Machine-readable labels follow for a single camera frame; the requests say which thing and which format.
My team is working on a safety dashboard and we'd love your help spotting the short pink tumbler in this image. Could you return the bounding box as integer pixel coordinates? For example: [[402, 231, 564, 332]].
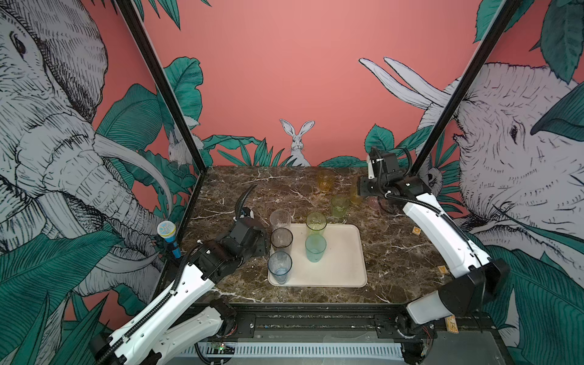
[[367, 197, 381, 212]]

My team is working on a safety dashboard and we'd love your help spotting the white plastic tray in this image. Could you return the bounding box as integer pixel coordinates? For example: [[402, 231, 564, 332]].
[[283, 224, 367, 287]]

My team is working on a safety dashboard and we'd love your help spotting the black corner frame post right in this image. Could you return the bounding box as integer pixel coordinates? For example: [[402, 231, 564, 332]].
[[410, 0, 522, 175]]

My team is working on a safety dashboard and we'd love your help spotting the white ribbed vent strip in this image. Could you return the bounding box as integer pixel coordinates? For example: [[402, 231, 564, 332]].
[[179, 342, 404, 360]]

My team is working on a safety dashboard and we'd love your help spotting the smoky grey tall tumbler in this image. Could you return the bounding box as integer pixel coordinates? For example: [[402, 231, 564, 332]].
[[270, 227, 294, 254]]

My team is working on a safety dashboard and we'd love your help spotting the black corrugated left cable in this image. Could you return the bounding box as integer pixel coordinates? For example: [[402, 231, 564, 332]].
[[90, 183, 259, 365]]

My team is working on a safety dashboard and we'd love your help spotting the tall green tumbler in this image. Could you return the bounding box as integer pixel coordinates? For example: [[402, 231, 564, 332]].
[[306, 211, 328, 236]]

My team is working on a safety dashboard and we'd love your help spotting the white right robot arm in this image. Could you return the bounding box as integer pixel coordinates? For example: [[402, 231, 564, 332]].
[[357, 176, 510, 331]]

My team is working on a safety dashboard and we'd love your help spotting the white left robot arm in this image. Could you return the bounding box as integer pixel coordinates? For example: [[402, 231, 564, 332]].
[[89, 217, 269, 364]]

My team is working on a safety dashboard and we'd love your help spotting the short green tumbler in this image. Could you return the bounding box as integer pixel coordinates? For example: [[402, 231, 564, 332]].
[[331, 196, 351, 219]]

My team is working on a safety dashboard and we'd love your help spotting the black corner frame post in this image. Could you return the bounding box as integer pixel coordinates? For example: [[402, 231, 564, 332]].
[[410, 0, 522, 175], [113, 0, 207, 174]]

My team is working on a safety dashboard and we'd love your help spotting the frosted teal textured tumbler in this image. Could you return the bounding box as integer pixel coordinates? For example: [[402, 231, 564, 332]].
[[305, 234, 327, 262]]

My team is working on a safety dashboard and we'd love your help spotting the pale blue tall tumbler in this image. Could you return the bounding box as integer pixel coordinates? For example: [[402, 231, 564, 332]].
[[268, 251, 293, 284]]

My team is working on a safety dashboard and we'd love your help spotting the tall amber tumbler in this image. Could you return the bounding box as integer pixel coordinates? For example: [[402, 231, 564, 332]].
[[350, 189, 363, 206]]

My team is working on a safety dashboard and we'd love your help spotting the blue toy microphone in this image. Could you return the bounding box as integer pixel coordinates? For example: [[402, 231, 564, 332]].
[[157, 221, 182, 259]]

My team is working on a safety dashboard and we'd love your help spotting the black front mounting rail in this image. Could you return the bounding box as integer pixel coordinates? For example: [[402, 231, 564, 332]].
[[182, 303, 496, 343]]

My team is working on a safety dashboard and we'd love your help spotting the short amber tumbler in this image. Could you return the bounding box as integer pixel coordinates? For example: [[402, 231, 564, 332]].
[[317, 170, 335, 193]]

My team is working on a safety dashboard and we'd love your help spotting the black corner frame post left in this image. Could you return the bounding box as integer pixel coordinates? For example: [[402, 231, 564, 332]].
[[113, 0, 207, 174]]

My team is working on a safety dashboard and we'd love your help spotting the green lit circuit board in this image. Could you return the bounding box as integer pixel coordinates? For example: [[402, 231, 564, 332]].
[[206, 342, 236, 357]]

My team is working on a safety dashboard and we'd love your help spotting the clear tall plastic tumbler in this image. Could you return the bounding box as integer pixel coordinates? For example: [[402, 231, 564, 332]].
[[269, 209, 292, 230]]

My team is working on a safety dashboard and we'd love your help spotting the tan cork block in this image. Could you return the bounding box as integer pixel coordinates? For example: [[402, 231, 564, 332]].
[[444, 315, 459, 334]]

